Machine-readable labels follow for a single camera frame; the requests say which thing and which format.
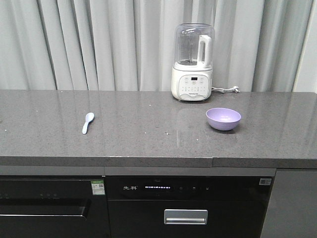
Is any light blue plastic spoon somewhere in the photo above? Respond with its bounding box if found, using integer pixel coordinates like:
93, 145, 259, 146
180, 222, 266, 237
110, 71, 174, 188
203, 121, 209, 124
82, 112, 95, 134

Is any white power cord with plug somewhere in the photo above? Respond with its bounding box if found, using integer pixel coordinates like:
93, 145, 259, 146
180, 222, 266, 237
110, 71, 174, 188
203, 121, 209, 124
211, 85, 241, 94

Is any black built-in appliance with handle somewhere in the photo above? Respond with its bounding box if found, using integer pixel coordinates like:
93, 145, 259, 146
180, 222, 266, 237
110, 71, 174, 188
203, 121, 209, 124
106, 176, 273, 238

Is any black dishwasher left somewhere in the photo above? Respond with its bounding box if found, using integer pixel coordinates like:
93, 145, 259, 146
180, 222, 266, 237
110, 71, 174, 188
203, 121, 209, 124
0, 176, 111, 238

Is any purple plastic bowl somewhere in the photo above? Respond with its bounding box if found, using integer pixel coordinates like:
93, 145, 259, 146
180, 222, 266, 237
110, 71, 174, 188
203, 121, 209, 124
206, 108, 242, 131

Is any grey pleated curtain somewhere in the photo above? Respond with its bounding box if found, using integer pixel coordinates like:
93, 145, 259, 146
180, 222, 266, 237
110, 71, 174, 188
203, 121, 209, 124
0, 0, 317, 92

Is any grey cabinet panel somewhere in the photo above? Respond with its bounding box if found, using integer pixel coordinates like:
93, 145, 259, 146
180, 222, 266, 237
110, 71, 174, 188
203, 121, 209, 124
261, 169, 317, 238

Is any white blender with clear jar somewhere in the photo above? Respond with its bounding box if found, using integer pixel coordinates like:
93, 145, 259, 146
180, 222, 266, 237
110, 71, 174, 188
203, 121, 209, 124
171, 23, 215, 101

